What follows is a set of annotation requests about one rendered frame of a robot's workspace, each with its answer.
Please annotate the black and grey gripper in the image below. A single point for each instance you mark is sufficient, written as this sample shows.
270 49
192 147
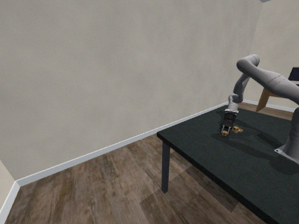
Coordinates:
229 118

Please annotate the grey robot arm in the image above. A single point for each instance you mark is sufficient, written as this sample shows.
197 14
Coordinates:
274 83

